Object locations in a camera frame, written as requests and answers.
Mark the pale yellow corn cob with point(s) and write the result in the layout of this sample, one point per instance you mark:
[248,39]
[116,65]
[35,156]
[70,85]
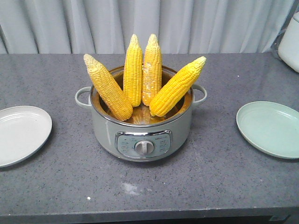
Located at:
[108,89]

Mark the speckled yellow corn cob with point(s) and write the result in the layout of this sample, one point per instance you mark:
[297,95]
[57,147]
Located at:
[152,70]

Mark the bright yellow corn cob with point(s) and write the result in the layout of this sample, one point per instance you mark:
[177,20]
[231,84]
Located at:
[132,76]

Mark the green plate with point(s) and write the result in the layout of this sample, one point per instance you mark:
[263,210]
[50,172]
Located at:
[271,128]

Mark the white plate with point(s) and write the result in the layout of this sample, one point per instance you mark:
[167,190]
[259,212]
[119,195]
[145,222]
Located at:
[23,131]

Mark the grey curtain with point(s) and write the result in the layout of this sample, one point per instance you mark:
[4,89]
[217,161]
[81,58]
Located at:
[106,26]

